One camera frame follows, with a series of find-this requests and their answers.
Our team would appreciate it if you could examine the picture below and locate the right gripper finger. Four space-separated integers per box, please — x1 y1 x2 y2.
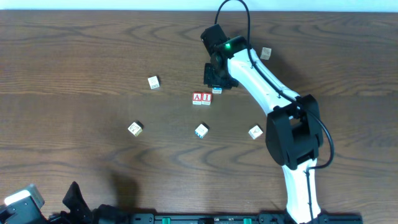
203 63 219 86
207 78 239 90

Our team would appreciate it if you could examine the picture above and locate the blue number 2 block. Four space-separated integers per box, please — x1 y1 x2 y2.
212 88 223 94

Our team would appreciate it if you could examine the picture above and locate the red letter I block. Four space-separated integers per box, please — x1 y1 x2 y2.
201 93 212 105

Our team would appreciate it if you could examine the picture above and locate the red letter A block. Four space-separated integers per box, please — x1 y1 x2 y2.
192 92 202 105

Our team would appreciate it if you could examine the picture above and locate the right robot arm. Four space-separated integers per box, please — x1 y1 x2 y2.
201 34 326 223

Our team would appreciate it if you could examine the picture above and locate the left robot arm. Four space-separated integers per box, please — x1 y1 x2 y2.
1 182 130 224

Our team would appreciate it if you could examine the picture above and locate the white block far right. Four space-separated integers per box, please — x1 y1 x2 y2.
260 47 272 60

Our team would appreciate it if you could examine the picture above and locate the white block blue side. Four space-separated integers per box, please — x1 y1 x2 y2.
195 123 209 139

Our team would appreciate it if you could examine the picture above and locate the white block red Q side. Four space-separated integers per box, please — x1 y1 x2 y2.
248 125 263 139

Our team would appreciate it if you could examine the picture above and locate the plain white wooden block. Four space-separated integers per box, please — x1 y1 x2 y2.
147 76 160 90

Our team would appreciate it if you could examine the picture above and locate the white block yellow picture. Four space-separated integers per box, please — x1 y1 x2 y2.
127 121 144 137

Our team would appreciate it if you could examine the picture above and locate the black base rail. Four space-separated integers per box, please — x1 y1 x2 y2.
128 212 363 224

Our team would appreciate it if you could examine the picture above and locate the right black cable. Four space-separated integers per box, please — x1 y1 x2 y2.
213 0 335 224

